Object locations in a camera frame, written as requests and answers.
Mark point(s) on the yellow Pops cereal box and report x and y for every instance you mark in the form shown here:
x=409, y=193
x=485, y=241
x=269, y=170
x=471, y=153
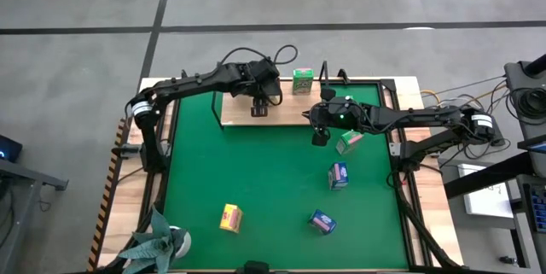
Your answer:
x=230, y=218

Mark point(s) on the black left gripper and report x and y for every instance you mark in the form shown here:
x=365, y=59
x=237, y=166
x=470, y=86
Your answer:
x=258, y=79

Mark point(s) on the grey metal desk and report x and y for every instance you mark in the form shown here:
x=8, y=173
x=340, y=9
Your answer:
x=34, y=176

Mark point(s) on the black laptop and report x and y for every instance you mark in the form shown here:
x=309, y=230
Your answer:
x=533, y=146

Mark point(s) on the green table mat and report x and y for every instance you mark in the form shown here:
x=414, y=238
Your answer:
x=277, y=231

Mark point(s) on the wooden shelf with black frame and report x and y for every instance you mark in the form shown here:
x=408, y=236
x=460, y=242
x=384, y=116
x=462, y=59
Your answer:
x=290, y=109

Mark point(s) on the yellow black hazard tape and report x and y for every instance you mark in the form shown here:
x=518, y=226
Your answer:
x=102, y=214

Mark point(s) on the black power adapter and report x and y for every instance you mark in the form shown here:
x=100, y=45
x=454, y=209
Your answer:
x=500, y=140

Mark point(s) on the black stand leg beam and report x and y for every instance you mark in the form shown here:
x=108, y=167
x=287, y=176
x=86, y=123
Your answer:
x=490, y=176

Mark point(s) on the blue Frosted Flakes cereal box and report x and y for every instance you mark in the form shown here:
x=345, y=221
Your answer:
x=322, y=222
x=338, y=176

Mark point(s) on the black metal table frame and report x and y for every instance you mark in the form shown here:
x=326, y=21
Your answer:
x=387, y=84

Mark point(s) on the black monitor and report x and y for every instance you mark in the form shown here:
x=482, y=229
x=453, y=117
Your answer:
x=8, y=148

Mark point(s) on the black camera stand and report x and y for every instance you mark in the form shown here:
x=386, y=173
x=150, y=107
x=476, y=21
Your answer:
x=522, y=75

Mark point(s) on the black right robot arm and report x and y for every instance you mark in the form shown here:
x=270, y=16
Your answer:
x=418, y=116

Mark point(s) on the silver mounting bracket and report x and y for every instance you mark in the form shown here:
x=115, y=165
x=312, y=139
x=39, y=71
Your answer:
x=394, y=149

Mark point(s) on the white paper sheet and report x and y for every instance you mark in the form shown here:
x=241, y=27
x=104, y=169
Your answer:
x=486, y=201

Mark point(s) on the artificial green plant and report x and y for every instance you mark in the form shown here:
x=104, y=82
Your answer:
x=153, y=244

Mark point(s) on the person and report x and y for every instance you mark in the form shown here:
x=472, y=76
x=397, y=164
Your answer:
x=253, y=268

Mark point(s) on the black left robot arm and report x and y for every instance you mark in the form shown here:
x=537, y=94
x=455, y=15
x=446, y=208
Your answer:
x=187, y=84

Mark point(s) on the backlit keyboard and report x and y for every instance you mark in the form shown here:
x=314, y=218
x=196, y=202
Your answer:
x=538, y=205

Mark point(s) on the small black plug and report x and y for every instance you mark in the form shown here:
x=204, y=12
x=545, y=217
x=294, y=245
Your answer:
x=507, y=260

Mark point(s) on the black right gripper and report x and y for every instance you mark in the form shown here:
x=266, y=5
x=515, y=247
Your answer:
x=341, y=116

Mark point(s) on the white plant pot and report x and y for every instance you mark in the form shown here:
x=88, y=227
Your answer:
x=185, y=244

